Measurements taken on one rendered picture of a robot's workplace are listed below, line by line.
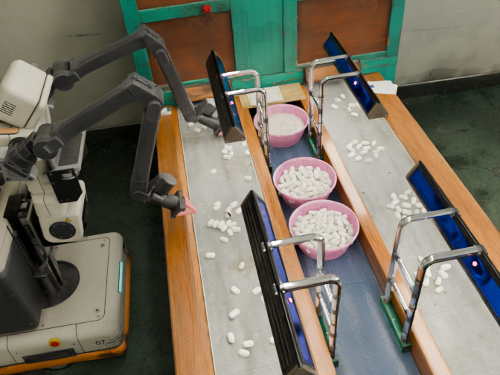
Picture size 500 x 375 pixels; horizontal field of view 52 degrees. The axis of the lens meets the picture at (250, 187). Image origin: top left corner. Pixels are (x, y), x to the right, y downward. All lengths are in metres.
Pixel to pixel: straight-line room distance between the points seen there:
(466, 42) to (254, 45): 1.93
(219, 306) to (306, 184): 0.68
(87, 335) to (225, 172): 0.94
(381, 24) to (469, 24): 1.35
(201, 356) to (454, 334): 0.80
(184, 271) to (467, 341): 0.96
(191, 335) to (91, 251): 1.14
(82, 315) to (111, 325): 0.15
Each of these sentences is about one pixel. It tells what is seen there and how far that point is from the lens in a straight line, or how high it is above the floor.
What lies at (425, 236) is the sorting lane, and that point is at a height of 0.74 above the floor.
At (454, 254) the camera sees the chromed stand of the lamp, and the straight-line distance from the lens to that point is 1.49.
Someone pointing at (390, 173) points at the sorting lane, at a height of 0.74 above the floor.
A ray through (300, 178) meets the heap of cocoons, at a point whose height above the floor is 0.74.
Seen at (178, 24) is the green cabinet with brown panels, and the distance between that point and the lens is 2.56.
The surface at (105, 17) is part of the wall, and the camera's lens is 3.46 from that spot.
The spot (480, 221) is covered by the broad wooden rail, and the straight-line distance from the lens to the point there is 2.12.
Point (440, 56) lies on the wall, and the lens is 4.08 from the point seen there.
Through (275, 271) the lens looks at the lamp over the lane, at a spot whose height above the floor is 1.11.
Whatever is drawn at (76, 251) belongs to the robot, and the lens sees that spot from 2.77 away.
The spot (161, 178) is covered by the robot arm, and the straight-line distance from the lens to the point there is 1.86.
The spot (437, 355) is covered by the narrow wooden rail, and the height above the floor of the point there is 0.76.
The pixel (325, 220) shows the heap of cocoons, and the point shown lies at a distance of 2.04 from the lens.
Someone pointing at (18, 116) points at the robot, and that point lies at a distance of 1.92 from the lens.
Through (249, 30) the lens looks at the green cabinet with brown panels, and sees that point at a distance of 2.61.
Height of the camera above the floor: 2.21
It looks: 42 degrees down
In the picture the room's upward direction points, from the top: 5 degrees counter-clockwise
